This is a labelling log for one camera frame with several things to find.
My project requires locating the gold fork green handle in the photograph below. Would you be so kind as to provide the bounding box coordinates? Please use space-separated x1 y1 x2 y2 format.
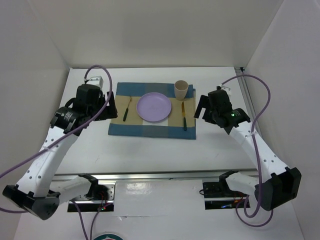
122 96 132 122

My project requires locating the gold knife green handle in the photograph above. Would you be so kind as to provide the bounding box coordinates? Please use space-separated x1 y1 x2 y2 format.
181 102 188 131

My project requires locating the blue tan checked placemat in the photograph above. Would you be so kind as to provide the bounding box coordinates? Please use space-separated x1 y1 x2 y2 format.
108 82 196 140

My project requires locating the beige paper cup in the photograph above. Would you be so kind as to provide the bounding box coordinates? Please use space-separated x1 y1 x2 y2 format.
174 80 189 101

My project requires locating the purple plate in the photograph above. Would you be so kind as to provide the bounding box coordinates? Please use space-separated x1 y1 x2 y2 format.
136 92 172 123

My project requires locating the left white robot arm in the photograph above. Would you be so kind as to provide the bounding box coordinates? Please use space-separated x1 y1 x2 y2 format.
2 84 118 220

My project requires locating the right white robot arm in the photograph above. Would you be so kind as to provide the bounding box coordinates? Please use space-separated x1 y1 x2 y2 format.
194 89 302 211

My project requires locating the green round sticker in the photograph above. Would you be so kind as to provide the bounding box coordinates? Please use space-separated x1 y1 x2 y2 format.
93 233 124 240

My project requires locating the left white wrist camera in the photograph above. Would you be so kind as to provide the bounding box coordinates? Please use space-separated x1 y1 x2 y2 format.
86 76 104 89

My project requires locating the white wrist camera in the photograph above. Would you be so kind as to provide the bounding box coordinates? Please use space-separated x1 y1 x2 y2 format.
219 85 232 98
86 76 104 89

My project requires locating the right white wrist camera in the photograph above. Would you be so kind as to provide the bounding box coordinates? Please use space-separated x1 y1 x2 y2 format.
219 85 232 98

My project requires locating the aluminium right side rail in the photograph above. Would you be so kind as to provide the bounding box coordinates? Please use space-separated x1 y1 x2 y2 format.
234 66 261 141

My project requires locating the aluminium rail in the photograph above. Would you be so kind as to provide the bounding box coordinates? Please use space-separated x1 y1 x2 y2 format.
53 170 258 181
234 66 261 141

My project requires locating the aluminium front rail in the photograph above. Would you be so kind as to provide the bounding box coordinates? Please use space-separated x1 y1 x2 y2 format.
53 170 258 181

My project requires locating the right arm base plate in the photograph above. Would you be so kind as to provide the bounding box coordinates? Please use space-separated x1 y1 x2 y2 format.
199 182 247 210

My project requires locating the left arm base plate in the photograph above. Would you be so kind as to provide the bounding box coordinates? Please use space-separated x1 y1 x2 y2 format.
73 181 116 213

